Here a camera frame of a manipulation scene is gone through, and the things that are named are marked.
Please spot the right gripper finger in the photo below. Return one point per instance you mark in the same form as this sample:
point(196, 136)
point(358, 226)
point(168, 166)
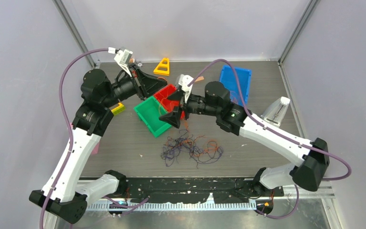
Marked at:
point(173, 118)
point(171, 99)

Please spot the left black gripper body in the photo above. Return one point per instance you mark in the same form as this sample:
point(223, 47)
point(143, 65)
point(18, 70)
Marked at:
point(126, 88)

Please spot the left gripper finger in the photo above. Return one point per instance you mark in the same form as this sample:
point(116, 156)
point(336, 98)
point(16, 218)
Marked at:
point(149, 83)
point(133, 69)

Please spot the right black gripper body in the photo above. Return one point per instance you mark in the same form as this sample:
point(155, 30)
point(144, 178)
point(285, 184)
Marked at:
point(195, 105)

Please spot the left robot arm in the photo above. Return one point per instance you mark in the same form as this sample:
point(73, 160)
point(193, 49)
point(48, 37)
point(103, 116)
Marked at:
point(60, 196)

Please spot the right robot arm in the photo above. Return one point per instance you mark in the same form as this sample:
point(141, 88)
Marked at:
point(307, 166)

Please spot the red plastic bin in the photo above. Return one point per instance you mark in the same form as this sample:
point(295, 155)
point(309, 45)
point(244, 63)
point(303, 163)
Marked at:
point(160, 110)

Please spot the yellow triangle block far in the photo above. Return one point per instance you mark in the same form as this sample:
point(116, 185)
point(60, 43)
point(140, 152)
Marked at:
point(163, 67)

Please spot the yellow triangle block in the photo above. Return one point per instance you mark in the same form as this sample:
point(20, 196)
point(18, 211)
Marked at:
point(163, 67)
point(118, 108)

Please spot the yellow triangle block near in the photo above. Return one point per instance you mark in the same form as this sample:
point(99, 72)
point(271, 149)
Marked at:
point(118, 108)

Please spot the green plastic bin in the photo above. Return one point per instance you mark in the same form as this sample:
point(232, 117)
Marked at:
point(149, 112)

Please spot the wooden block far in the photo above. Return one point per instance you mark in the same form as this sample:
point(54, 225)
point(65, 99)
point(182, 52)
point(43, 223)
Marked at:
point(199, 78)

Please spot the blue plastic bin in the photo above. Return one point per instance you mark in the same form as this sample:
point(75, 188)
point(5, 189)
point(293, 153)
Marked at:
point(228, 79)

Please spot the pink tape dispenser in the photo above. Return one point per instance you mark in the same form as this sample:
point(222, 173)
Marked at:
point(96, 147)

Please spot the white tape dispenser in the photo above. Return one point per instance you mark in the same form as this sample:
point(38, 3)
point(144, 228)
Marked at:
point(275, 112)

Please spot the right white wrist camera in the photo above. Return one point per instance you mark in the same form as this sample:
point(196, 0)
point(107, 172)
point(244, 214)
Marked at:
point(184, 84)

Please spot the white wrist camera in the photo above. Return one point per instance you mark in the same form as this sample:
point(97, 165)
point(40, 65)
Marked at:
point(122, 58)
point(184, 84)

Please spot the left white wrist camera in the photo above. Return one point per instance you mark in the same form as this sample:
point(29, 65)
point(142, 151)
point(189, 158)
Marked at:
point(122, 58)

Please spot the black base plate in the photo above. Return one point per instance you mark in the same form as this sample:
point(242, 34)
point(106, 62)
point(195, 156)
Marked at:
point(192, 190)

